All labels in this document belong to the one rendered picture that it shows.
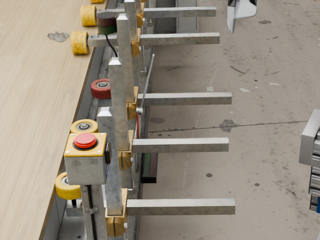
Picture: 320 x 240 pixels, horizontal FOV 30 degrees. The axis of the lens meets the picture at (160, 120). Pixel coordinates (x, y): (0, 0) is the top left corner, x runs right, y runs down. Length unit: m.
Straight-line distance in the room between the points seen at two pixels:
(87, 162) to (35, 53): 1.19
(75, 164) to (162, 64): 3.02
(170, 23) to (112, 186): 3.05
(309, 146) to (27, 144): 0.76
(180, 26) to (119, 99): 2.71
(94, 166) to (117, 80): 0.54
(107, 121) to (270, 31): 3.29
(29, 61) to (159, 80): 1.80
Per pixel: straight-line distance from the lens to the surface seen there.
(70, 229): 1.82
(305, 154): 1.55
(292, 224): 2.76
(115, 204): 1.49
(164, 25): 4.42
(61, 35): 2.29
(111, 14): 1.79
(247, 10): 1.23
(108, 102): 1.95
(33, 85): 2.00
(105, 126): 1.36
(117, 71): 1.56
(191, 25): 4.28
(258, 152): 3.18
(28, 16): 2.56
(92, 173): 1.08
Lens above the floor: 1.82
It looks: 32 degrees down
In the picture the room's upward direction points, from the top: 3 degrees counter-clockwise
